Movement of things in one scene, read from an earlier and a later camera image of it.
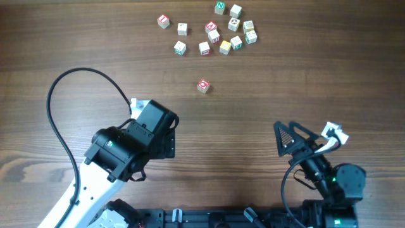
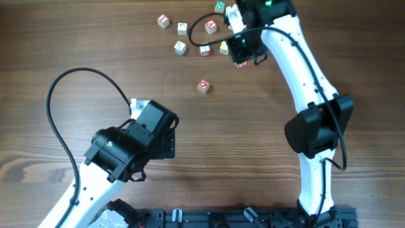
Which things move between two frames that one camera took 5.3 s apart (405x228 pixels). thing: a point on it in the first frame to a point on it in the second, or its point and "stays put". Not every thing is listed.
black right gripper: [299, 149] to [239, 54]
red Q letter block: [203, 85] stays put
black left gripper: [171, 143] stays put
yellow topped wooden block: [224, 47] stays put
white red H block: [214, 37] to [240, 65]
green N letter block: [219, 7] stays put
